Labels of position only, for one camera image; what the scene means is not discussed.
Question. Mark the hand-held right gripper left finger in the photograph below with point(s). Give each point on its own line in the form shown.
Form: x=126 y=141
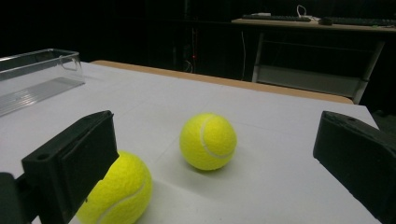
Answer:
x=77 y=155

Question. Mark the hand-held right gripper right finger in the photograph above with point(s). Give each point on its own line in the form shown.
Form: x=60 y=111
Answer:
x=358 y=155

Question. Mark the yellow tennis ball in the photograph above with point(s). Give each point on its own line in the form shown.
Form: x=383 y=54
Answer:
x=124 y=186
x=208 y=141

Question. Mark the clear plastic container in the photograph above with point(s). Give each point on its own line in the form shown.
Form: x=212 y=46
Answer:
x=34 y=84

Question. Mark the white metal stand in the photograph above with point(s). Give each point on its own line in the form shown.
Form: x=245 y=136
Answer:
x=311 y=81

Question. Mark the black keyboard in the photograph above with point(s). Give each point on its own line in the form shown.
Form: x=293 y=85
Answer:
x=361 y=21
x=277 y=18

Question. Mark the small white flat device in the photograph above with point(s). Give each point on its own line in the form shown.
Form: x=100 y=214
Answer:
x=261 y=14

